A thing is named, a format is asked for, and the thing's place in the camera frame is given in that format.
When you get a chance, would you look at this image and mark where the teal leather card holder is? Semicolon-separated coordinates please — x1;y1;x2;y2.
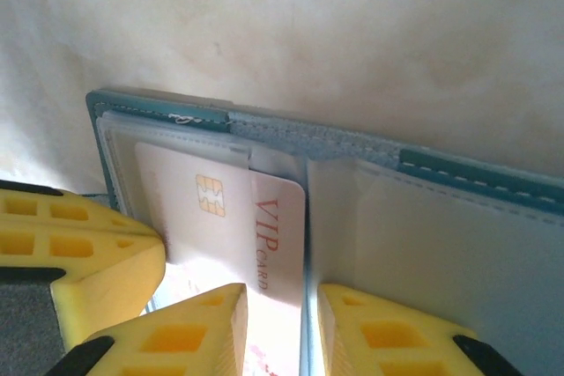
85;88;564;376

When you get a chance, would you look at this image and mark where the white VIP chip card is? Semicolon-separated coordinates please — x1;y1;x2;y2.
133;141;308;376

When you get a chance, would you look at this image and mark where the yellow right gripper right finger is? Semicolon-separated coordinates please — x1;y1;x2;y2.
317;284;523;376

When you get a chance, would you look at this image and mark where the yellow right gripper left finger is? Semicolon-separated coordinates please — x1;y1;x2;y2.
52;283;249;376

